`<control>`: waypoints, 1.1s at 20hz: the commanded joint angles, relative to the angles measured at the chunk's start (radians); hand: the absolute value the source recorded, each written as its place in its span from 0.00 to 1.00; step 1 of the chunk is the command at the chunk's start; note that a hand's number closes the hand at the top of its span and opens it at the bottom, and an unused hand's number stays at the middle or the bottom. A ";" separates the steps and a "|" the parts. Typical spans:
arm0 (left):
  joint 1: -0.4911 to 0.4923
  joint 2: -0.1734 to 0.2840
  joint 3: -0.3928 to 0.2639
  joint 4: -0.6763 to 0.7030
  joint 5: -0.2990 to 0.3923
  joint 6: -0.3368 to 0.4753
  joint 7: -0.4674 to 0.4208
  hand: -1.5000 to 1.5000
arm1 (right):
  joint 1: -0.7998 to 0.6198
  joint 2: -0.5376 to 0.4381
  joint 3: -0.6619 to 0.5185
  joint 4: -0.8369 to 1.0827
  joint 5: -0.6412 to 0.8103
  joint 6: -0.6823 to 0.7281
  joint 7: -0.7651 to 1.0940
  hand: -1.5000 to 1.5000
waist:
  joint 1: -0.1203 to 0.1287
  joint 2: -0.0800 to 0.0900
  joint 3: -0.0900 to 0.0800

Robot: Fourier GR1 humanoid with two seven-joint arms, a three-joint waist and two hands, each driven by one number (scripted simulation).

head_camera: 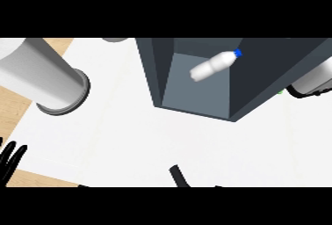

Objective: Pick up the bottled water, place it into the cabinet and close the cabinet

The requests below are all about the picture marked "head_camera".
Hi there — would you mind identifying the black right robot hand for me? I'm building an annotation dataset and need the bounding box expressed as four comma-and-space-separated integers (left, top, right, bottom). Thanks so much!
166, 163, 192, 188

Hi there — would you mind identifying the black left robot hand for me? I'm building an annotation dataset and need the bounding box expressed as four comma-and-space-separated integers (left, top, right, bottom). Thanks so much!
0, 136, 28, 188

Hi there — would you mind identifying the dark grey cabinet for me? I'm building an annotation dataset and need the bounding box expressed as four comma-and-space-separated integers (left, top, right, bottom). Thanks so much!
134, 37, 243, 121

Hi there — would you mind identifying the white water bottle blue cap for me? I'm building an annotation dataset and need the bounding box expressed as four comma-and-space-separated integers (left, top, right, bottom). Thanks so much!
187, 47, 243, 83

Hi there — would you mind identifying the dark grey cabinet door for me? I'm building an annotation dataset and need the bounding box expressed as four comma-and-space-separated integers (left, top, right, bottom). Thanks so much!
227, 37, 332, 123

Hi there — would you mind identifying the large white grey-rimmed cylinder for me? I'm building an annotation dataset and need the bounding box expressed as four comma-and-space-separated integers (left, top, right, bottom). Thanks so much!
0, 37, 91, 117

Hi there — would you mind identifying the grey round object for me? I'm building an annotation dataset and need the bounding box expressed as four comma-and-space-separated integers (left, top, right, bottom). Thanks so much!
101, 37, 130, 44

